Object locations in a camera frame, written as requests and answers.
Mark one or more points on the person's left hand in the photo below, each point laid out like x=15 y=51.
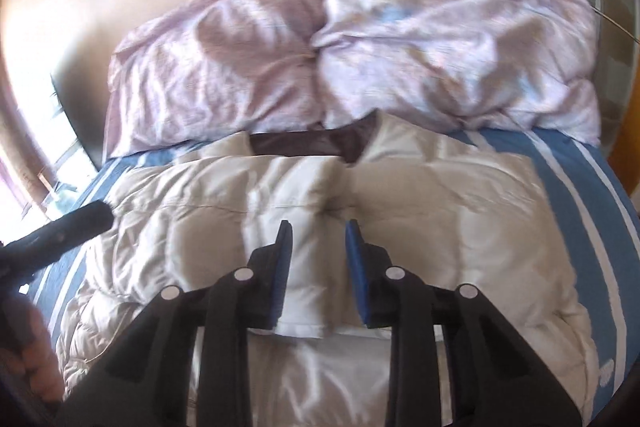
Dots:
x=36 y=363

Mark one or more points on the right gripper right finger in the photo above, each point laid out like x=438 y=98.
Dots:
x=495 y=377

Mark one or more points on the blue white striped bedsheet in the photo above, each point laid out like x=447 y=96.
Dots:
x=596 y=218

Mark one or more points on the pink floral duvet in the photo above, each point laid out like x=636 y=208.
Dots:
x=210 y=68

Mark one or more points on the beige puffer jacket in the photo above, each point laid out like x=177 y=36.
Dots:
x=447 y=211

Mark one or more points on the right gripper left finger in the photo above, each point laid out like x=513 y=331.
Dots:
x=185 y=356

